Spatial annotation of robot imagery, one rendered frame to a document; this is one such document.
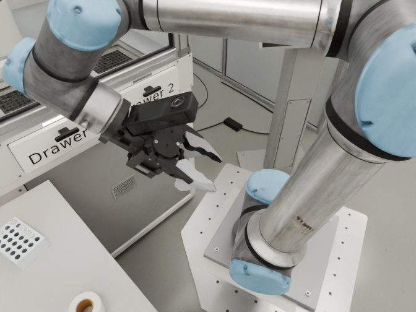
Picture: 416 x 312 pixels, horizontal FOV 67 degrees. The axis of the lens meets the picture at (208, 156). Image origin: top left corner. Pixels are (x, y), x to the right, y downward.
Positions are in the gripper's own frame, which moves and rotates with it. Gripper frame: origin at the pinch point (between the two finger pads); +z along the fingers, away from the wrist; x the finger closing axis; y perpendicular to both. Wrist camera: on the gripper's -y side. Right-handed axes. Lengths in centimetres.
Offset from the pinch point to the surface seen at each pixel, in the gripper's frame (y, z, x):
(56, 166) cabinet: 63, -21, -18
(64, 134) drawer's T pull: 47, -24, -20
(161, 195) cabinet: 92, 30, -44
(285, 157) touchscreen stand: 59, 83, -85
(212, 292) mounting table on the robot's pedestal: 24.6, 21.7, 12.2
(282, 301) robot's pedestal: 14.2, 34.5, 11.4
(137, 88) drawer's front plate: 39, -12, -46
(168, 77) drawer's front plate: 37, -5, -57
